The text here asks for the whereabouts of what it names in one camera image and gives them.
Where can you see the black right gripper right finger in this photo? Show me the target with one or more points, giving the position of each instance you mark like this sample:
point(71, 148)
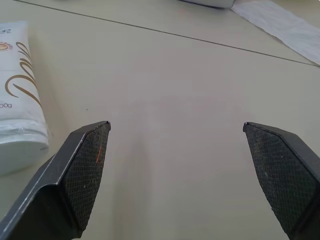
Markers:
point(287, 175)

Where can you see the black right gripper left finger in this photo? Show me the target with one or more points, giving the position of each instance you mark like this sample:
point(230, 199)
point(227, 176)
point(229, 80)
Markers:
point(62, 180)

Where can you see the white cosmetic tube gold script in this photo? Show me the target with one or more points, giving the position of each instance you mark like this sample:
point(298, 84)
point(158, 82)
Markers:
point(18, 100)

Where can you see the white object with dark edge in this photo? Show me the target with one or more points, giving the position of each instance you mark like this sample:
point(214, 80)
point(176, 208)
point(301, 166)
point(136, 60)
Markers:
point(207, 2)

